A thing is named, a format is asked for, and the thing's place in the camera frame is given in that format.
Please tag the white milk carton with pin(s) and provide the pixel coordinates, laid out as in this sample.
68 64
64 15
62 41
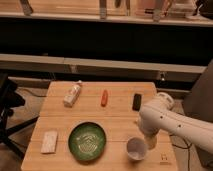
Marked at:
72 95

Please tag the green plate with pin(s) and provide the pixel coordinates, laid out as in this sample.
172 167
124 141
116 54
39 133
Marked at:
87 141

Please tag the white sponge block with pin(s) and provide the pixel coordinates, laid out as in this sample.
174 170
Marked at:
49 142

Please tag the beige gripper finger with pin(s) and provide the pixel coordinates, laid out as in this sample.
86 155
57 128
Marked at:
151 141

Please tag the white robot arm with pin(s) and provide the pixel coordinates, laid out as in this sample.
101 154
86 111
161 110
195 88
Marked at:
157 114

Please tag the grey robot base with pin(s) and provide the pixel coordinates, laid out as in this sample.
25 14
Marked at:
198 103

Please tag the black rectangular block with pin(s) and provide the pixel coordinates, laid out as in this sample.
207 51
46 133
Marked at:
136 102

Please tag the black office chair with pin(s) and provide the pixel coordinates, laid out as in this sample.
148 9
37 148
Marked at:
8 100

